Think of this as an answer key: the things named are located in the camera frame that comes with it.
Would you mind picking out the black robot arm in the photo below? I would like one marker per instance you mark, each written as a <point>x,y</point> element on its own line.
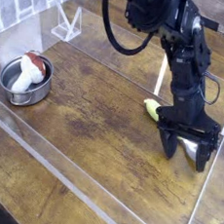
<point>180,27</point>

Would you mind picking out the black wall strip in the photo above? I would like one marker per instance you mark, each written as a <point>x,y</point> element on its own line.
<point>210,24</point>

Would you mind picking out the plush mushroom toy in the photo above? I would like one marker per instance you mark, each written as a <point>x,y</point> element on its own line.
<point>33,70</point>

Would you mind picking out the small silver metal pot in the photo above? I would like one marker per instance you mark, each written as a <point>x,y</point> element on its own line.
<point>35,92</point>

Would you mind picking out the clear acrylic triangular bracket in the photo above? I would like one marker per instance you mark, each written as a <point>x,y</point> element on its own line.
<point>66,30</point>

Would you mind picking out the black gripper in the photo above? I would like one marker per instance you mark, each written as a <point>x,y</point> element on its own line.
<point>185,122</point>

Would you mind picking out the clear acrylic barrier panel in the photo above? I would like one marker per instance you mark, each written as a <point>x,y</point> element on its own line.
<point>98,199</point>

